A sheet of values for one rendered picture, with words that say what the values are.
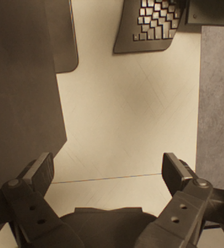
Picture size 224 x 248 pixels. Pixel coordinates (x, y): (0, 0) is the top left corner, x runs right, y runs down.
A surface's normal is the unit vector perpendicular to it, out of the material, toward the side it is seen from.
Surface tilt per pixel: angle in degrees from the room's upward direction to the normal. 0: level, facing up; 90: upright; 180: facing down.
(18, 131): 86
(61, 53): 0
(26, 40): 86
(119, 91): 0
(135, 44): 5
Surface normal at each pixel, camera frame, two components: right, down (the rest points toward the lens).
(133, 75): 0.02, 0.29
